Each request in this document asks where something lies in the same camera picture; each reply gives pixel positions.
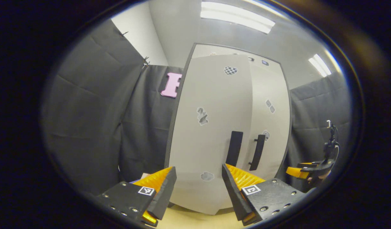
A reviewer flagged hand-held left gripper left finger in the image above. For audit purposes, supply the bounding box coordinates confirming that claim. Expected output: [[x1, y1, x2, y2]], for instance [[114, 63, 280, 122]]
[[97, 166, 177, 227]]

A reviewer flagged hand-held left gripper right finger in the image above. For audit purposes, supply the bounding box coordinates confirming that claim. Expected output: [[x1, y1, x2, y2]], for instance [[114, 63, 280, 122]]
[[222, 163, 307, 226]]

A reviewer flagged white shoe cabinet door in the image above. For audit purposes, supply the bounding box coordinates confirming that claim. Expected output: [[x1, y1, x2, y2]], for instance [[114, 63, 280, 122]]
[[168, 54, 254, 215], [248, 59, 291, 182]]

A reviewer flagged grey shoe cabinet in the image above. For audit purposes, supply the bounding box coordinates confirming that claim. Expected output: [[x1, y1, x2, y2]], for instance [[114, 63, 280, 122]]
[[164, 43, 293, 217]]

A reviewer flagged pale flat object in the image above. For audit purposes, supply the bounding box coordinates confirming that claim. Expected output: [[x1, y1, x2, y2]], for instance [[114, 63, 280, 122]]
[[129, 173, 152, 184]]

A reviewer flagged ceiling light panel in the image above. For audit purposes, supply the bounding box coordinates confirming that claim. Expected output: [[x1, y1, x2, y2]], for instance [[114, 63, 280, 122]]
[[200, 1, 276, 35], [308, 53, 332, 78]]

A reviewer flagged black flat door handle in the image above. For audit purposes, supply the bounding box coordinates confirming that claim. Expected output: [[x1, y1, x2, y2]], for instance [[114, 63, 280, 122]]
[[226, 131, 244, 167]]

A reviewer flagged black bar door handle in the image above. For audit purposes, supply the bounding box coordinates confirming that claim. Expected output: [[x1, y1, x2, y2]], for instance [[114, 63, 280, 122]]
[[249, 134, 266, 171]]

